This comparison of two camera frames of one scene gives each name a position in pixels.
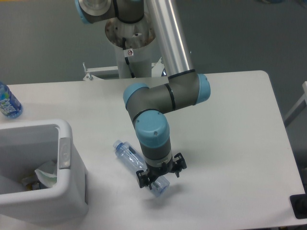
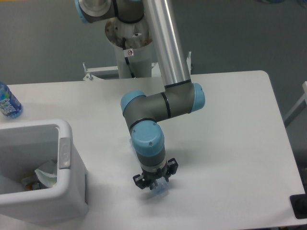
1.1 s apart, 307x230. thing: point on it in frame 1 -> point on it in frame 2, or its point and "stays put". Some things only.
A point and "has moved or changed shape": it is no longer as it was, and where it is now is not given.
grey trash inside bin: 31,183 stays put
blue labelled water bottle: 10,106 stays put
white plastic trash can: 25,145 stays put
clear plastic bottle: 126,155 has moved or changed shape
